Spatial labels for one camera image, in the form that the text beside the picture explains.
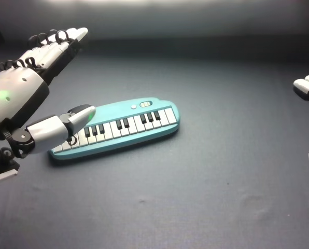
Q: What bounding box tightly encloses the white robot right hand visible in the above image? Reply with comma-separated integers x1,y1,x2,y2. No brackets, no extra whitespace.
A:
293,72,309,167

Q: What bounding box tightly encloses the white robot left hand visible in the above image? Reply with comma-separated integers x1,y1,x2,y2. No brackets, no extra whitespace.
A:
0,27,97,159

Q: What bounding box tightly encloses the teal toy piano keyboard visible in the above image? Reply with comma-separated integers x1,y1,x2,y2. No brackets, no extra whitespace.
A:
48,97,181,167

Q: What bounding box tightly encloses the grey table cloth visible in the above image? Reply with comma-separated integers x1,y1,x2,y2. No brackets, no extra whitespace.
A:
0,38,309,249

